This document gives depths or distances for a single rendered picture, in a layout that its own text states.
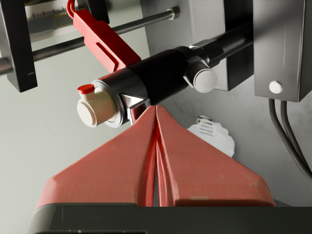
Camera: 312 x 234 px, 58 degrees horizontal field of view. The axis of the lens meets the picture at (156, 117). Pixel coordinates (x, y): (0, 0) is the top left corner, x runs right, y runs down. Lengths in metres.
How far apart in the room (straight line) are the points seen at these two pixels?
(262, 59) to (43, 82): 0.31
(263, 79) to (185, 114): 0.31
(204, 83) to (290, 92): 0.10
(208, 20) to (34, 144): 0.31
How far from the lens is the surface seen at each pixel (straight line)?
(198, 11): 0.27
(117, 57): 0.17
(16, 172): 0.46
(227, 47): 0.22
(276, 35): 0.23
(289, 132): 0.25
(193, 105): 0.52
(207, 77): 0.16
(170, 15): 0.47
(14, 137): 0.44
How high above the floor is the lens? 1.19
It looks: 36 degrees down
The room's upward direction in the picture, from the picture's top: 121 degrees counter-clockwise
